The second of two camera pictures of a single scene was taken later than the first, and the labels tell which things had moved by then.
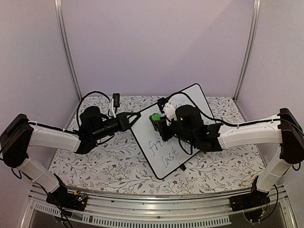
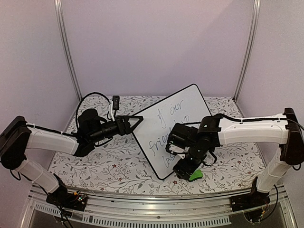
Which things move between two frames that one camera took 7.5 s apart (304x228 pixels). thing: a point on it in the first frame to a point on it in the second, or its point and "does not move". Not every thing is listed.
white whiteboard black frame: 163,156 does not move
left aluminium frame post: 68,46 does not move
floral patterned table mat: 117,164 does not move
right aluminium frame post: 256,12 does not move
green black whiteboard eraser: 155,118 to 197,174
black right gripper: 162,131 to 177,169
